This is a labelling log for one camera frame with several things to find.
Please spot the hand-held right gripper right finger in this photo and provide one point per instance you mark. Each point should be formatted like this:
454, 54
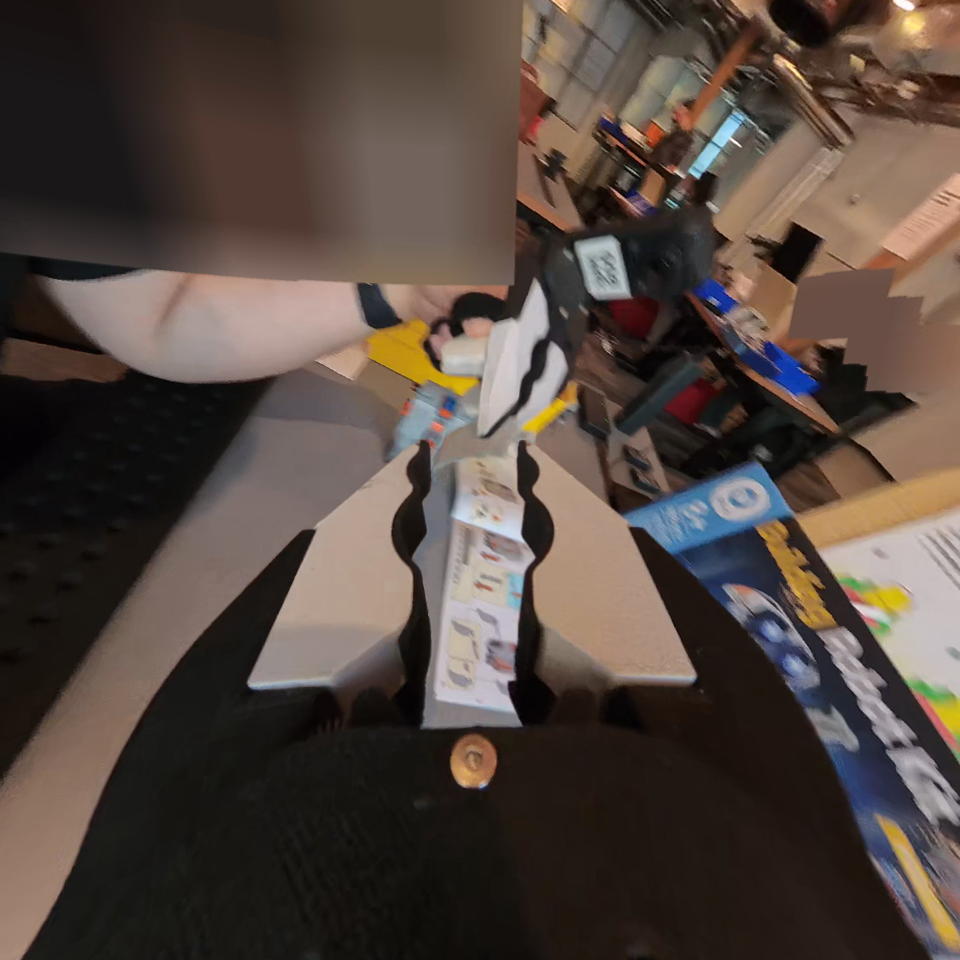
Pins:
600, 600

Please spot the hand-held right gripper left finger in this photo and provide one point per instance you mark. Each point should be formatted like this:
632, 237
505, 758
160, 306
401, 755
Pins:
337, 600

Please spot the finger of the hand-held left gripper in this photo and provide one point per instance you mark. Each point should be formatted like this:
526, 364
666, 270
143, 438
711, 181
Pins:
559, 373
506, 360

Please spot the person's left forearm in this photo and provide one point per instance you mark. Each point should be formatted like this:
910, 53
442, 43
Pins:
210, 322

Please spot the grey desk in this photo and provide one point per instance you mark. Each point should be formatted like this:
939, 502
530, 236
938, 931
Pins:
225, 525

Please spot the person's left hand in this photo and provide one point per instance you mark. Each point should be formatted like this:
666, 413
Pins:
420, 304

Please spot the red bag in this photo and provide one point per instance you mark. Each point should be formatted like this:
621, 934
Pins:
637, 315

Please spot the blue storage bin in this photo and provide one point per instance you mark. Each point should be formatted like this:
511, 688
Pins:
791, 371
716, 292

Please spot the grey orange toy robot assembly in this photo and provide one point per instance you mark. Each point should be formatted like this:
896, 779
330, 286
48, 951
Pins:
424, 420

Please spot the yellow storage bin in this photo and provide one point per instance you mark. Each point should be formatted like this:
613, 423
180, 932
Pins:
401, 345

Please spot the white instruction sheet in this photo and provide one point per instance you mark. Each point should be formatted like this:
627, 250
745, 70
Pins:
480, 600

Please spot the dark wrist band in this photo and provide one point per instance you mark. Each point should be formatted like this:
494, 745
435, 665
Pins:
375, 304

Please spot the blue robot kit box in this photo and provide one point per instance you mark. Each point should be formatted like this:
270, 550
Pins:
787, 615

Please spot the black dotted pad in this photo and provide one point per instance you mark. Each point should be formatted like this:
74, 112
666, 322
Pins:
112, 487

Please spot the white sheet with green figures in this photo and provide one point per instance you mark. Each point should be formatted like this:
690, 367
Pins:
900, 570

